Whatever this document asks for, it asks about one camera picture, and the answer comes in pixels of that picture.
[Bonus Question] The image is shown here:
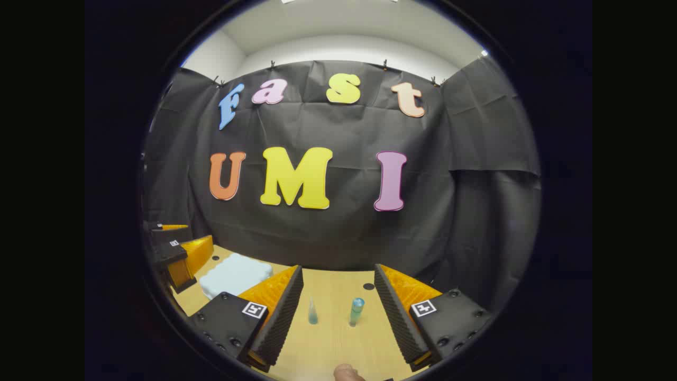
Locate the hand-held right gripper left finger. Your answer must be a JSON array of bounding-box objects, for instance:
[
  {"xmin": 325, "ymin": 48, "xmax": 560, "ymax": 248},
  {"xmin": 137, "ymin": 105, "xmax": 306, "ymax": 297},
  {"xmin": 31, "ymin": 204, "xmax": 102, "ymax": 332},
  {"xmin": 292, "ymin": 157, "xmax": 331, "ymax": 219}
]
[{"xmin": 188, "ymin": 265, "xmax": 305, "ymax": 374}]

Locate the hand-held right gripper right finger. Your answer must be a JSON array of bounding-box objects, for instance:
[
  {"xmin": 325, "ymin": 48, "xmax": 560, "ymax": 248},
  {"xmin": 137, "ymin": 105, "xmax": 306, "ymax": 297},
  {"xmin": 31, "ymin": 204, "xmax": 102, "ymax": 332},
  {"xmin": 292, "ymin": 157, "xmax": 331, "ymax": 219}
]
[{"xmin": 373, "ymin": 263, "xmax": 493, "ymax": 373}]

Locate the light blue small suitcase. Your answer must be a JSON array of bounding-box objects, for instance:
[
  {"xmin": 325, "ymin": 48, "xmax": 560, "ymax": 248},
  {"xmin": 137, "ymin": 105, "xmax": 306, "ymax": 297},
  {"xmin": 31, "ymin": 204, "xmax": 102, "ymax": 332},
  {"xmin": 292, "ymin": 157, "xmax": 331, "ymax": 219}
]
[{"xmin": 199, "ymin": 252, "xmax": 273, "ymax": 300}]

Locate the black backdrop cloth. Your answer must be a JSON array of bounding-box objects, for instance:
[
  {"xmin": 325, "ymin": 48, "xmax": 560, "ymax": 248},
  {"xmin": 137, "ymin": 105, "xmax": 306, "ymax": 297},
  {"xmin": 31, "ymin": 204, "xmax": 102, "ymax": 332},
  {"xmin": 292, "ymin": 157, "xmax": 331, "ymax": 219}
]
[{"xmin": 142, "ymin": 59, "xmax": 541, "ymax": 297}]

